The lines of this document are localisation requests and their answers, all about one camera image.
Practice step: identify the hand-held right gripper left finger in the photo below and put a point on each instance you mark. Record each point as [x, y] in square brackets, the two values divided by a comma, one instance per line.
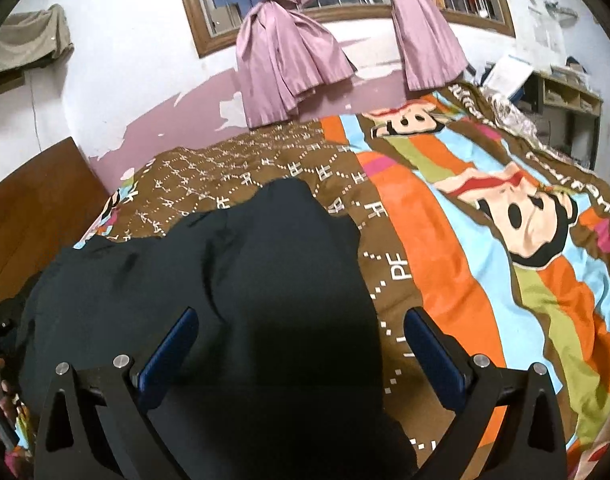
[167, 355]

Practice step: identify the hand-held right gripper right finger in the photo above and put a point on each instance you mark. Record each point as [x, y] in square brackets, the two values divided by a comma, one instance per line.
[435, 360]

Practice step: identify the black puffer jacket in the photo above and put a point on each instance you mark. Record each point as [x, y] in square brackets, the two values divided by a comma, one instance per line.
[225, 285]

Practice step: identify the person's left hand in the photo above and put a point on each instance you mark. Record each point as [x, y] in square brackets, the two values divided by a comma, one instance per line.
[7, 394]

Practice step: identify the colourful printed blanket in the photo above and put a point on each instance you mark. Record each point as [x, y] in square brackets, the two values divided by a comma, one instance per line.
[460, 240]

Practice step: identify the wooden headboard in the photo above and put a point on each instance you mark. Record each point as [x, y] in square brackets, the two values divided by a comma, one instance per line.
[30, 215]

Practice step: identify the wooden shelf unit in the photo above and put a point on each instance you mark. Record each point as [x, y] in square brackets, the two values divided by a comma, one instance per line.
[570, 105]

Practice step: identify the white board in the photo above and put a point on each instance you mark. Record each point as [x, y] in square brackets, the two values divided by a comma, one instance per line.
[507, 74]

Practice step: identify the grey hanging cloth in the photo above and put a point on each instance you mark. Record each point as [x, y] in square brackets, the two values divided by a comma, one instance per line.
[25, 40]

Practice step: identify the knotted pink curtain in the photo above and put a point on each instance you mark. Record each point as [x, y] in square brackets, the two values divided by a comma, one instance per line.
[285, 55]

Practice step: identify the narrow pink curtain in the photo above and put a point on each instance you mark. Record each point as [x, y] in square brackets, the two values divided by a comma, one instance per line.
[425, 35]

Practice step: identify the wooden window frame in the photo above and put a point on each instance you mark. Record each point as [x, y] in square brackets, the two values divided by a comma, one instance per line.
[205, 30]

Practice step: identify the metal wall rack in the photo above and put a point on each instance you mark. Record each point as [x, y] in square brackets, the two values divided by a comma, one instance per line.
[557, 9]

